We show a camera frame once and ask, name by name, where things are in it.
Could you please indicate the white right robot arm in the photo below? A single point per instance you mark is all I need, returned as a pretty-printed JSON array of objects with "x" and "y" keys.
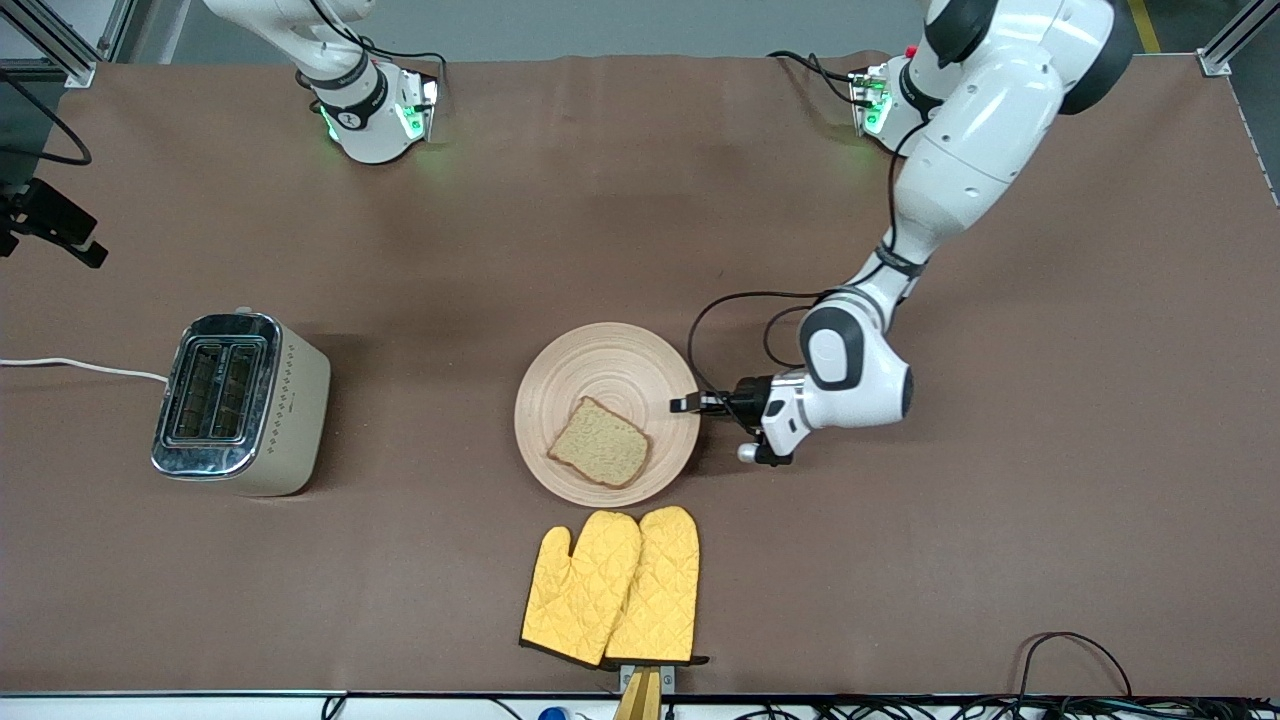
[{"x": 365, "y": 120}]

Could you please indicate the cream and chrome toaster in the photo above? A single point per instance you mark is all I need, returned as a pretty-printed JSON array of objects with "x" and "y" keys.
[{"x": 285, "y": 410}]

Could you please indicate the small metal bracket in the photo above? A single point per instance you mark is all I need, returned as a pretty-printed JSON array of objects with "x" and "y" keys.
[{"x": 668, "y": 678}]

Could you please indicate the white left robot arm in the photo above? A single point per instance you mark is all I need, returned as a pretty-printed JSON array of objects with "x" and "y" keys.
[{"x": 980, "y": 130}]

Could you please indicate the slice of brown toast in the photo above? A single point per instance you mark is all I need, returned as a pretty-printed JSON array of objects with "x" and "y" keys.
[{"x": 600, "y": 445}]

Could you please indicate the aluminium frame post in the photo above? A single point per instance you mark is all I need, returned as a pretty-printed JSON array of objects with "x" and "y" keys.
[
  {"x": 1225, "y": 45},
  {"x": 70, "y": 60}
]

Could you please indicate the metal base connector bracket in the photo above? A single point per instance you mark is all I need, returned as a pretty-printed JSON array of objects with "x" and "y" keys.
[
  {"x": 868, "y": 95},
  {"x": 425, "y": 100}
]

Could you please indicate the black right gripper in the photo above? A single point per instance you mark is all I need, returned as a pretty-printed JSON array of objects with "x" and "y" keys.
[{"x": 54, "y": 212}]

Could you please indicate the yellow quilted oven mitt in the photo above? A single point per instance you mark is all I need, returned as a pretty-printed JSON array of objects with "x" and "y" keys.
[
  {"x": 660, "y": 590},
  {"x": 580, "y": 590}
]

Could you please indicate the round wooden plate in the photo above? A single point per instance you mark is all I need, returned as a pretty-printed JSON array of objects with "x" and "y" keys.
[{"x": 600, "y": 365}]

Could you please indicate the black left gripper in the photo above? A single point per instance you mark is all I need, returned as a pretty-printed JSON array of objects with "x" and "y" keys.
[{"x": 745, "y": 397}]

